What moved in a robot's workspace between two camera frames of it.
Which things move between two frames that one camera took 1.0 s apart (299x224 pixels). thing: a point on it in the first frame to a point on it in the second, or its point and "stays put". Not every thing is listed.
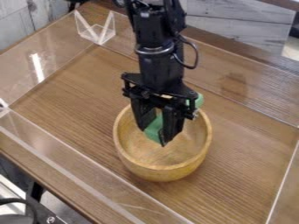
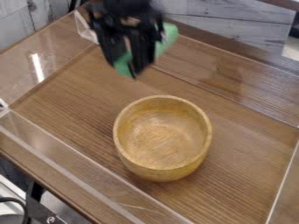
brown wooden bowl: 153,162 stays put
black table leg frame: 37,212 stays put
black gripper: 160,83 to 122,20
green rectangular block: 152,131 to 122,62
